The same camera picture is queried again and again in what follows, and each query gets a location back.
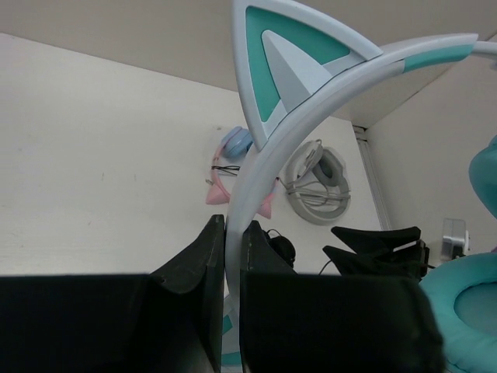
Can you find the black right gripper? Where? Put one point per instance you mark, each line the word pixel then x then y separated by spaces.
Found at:
pixel 362 241

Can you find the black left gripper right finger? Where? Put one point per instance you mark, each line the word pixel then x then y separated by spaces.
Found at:
pixel 292 322

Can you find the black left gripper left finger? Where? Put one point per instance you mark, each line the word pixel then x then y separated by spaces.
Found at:
pixel 170 320

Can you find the teal cat-ear headphones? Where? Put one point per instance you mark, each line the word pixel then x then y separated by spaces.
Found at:
pixel 294 67

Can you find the small black headphones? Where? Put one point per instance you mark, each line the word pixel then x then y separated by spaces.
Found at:
pixel 282 246

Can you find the pink blue cat-ear headphones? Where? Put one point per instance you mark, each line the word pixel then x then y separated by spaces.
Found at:
pixel 226 162

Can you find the grey white headset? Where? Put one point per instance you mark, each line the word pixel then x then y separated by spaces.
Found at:
pixel 315 183

